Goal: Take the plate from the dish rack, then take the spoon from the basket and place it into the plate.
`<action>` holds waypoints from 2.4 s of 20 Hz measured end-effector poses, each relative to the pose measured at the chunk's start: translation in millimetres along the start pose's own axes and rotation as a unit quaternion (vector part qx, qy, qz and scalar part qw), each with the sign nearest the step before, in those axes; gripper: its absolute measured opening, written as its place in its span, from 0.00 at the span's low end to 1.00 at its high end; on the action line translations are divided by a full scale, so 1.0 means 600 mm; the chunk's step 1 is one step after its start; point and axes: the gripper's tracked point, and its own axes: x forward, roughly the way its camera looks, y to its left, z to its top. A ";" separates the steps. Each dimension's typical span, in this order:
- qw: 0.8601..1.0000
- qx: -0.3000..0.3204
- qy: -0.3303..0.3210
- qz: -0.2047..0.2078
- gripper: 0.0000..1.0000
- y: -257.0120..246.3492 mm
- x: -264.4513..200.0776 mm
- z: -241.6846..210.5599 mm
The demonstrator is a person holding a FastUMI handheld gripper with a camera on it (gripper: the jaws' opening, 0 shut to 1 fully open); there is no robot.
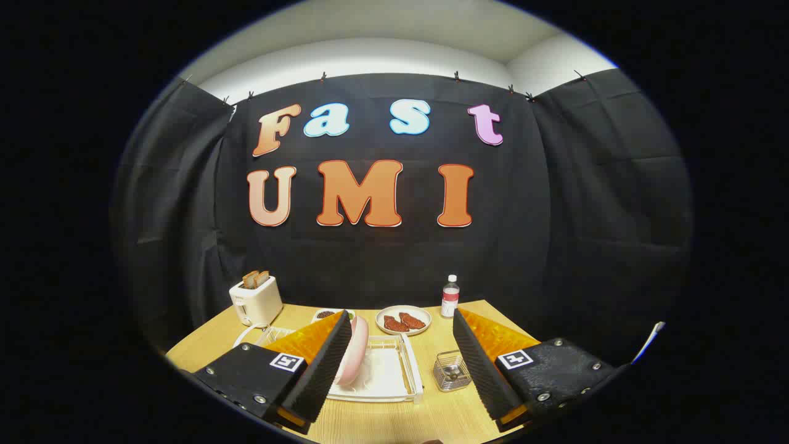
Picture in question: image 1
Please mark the red meat slice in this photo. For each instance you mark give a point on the red meat slice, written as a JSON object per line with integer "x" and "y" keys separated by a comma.
{"x": 394, "y": 324}
{"x": 412, "y": 320}

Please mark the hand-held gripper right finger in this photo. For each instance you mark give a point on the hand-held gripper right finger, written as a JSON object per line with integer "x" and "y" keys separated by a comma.
{"x": 481, "y": 370}

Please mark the white divided bean dish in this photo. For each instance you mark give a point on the white divided bean dish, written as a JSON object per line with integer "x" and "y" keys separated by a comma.
{"x": 323, "y": 314}

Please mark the toast bread slice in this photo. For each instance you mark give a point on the toast bread slice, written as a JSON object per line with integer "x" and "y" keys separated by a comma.
{"x": 249, "y": 280}
{"x": 263, "y": 277}

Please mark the clear plastic water bottle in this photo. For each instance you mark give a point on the clear plastic water bottle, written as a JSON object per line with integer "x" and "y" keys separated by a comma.
{"x": 450, "y": 299}

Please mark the beige round plate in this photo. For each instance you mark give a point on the beige round plate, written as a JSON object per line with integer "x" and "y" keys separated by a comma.
{"x": 404, "y": 309}

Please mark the white toaster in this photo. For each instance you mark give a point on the white toaster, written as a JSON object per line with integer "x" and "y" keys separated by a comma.
{"x": 259, "y": 301}

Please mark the pink plate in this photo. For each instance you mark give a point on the pink plate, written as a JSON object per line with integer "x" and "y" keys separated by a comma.
{"x": 356, "y": 351}

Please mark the black backdrop cloth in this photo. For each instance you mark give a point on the black backdrop cloth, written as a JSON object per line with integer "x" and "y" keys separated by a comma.
{"x": 555, "y": 216}

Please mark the dark wooden spoon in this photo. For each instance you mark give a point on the dark wooden spoon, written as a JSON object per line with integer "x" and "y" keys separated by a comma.
{"x": 453, "y": 372}

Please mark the white dish rack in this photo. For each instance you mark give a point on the white dish rack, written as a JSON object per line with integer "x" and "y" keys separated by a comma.
{"x": 388, "y": 370}

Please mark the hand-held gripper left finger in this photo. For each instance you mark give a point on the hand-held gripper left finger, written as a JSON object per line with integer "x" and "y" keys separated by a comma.
{"x": 327, "y": 370}

